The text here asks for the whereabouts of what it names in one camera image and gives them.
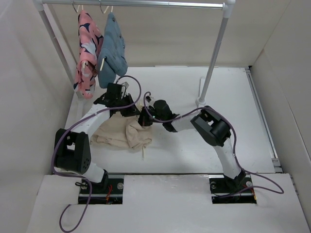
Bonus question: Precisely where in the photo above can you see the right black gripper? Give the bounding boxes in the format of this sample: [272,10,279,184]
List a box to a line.
[133,106,165,126]

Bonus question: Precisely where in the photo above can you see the beige trousers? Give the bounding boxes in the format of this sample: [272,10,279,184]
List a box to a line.
[91,112,153,150]

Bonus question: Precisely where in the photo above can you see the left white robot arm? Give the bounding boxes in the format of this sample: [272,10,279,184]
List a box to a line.
[52,82,139,193]

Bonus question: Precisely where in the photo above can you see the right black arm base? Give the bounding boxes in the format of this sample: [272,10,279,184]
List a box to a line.
[209,176,257,204]

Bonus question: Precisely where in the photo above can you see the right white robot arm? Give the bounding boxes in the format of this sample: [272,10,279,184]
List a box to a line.
[138,96,245,191]

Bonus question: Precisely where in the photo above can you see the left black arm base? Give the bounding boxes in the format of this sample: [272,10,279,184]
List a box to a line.
[75,178,124,205]

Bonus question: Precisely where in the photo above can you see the wooden hanger under denim shorts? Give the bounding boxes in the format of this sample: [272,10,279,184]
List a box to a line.
[98,6,113,71]

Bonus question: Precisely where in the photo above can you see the wooden hanger under pink shorts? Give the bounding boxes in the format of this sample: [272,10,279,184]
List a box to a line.
[71,1,84,65]

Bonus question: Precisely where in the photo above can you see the blue denim shorts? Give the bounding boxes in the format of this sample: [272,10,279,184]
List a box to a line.
[98,13,128,89]

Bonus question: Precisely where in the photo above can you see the pink floral shorts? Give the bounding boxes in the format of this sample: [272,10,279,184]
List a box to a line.
[73,10,104,99]

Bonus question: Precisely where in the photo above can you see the metal clothes rack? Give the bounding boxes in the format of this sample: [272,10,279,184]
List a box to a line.
[33,0,236,106]

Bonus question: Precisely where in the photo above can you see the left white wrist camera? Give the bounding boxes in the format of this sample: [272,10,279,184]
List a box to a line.
[121,82,129,91]

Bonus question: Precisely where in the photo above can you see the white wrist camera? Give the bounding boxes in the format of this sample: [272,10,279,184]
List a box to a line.
[145,95,155,104]
[121,82,129,91]

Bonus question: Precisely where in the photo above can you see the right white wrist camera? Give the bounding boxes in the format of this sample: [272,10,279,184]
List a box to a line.
[145,95,155,104]

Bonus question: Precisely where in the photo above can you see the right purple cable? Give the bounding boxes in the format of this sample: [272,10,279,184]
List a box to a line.
[143,91,285,197]

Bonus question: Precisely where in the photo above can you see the purple cable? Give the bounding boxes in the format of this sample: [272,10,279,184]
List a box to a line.
[51,75,143,233]
[143,91,285,197]

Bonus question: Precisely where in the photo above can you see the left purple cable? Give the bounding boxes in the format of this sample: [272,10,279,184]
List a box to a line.
[51,75,143,233]

